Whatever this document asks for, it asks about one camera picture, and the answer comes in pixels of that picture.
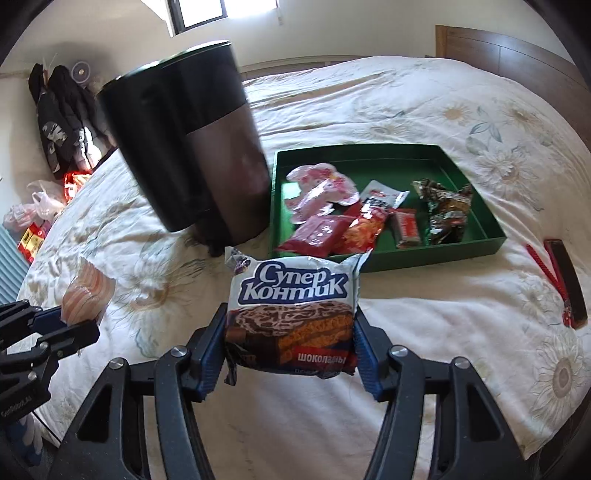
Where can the black electric kettle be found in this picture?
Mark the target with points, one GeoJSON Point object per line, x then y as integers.
{"type": "Point", "coordinates": [184, 138]}

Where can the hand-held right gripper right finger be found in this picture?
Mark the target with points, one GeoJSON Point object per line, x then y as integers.
{"type": "Point", "coordinates": [369, 364]}

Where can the dark red snack packet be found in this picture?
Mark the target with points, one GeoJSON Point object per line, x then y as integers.
{"type": "Point", "coordinates": [318, 233]}

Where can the small round fan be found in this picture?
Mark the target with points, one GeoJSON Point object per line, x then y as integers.
{"type": "Point", "coordinates": [82, 73]}

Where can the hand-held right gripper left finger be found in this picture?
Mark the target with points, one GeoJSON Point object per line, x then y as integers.
{"type": "Point", "coordinates": [210, 364]}

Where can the pink striped tube packet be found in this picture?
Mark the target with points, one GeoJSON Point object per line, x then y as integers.
{"type": "Point", "coordinates": [87, 290]}

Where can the blue and white fabric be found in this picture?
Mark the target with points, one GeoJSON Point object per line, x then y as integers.
{"type": "Point", "coordinates": [25, 438]}

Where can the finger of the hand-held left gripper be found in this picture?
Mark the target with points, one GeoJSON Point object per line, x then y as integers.
{"type": "Point", "coordinates": [46, 319]}
{"type": "Point", "coordinates": [74, 337]}

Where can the beige wall ledge cabinet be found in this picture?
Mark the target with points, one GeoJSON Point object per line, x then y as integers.
{"type": "Point", "coordinates": [295, 62]}

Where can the black printed jacket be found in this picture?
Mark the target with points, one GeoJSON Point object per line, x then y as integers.
{"type": "Point", "coordinates": [51, 134]}

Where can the small red candy packet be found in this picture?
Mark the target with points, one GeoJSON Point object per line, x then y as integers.
{"type": "Point", "coordinates": [406, 227]}

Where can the grey black puffer jacket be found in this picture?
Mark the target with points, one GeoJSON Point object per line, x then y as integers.
{"type": "Point", "coordinates": [85, 138]}

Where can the brown foil snack packet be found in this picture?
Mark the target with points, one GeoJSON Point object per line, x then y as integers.
{"type": "Point", "coordinates": [445, 212]}

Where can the red yellow food packet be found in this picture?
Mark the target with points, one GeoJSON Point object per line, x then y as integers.
{"type": "Point", "coordinates": [32, 240]}

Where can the pink plastic bag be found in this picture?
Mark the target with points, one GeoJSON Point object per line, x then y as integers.
{"type": "Point", "coordinates": [16, 217]}

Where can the dark wafer snack packet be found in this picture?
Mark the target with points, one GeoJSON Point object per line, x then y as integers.
{"type": "Point", "coordinates": [295, 300]}

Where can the wooden headboard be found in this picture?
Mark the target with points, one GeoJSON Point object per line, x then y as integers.
{"type": "Point", "coordinates": [508, 55]}

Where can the radiator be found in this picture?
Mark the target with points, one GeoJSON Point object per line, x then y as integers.
{"type": "Point", "coordinates": [11, 267]}

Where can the long red snack packet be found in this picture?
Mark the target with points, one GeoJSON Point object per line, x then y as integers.
{"type": "Point", "coordinates": [367, 221]}

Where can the white plastic bag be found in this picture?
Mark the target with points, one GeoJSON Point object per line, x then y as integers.
{"type": "Point", "coordinates": [46, 203]}

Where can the window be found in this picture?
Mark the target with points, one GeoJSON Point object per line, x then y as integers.
{"type": "Point", "coordinates": [203, 11]}

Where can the pink cartoon snack packet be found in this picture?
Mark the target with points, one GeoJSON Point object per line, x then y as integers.
{"type": "Point", "coordinates": [318, 189]}

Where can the green cardboard box tray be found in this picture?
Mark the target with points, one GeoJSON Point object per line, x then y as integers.
{"type": "Point", "coordinates": [406, 170]}

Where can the red shopping bag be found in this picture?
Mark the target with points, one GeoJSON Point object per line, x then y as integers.
{"type": "Point", "coordinates": [74, 182]}

